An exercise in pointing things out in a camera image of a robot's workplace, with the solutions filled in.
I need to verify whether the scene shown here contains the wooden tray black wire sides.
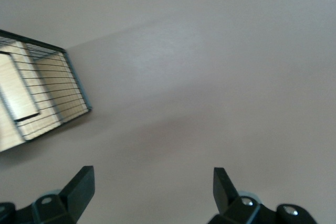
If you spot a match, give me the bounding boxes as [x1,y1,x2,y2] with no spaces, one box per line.
[0,29,93,153]

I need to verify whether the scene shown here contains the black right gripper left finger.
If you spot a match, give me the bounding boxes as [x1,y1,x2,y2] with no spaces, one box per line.
[31,165,95,224]

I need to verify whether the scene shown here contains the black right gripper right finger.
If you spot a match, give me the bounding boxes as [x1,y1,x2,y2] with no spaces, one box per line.
[208,167,261,224]

